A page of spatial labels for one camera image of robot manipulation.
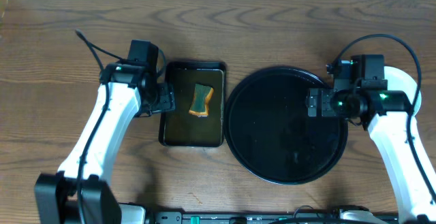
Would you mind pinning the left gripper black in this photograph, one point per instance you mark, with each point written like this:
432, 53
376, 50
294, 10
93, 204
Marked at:
167, 98

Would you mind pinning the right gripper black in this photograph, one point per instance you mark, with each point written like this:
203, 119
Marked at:
325, 94

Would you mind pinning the orange green sponge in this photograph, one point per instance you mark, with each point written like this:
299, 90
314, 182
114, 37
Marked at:
201, 98

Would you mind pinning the light blue plate front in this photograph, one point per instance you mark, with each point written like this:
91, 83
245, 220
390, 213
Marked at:
401, 90

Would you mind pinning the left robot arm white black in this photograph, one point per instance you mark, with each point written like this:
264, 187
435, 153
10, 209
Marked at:
80, 190

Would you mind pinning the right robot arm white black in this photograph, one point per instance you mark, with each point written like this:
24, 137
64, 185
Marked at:
389, 119

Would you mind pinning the black rectangular water tray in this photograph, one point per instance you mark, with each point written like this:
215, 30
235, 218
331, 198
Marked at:
181, 128

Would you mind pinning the black round tray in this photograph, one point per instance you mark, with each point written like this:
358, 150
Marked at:
269, 131

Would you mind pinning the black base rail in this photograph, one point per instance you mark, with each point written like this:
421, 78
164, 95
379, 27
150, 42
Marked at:
238, 218

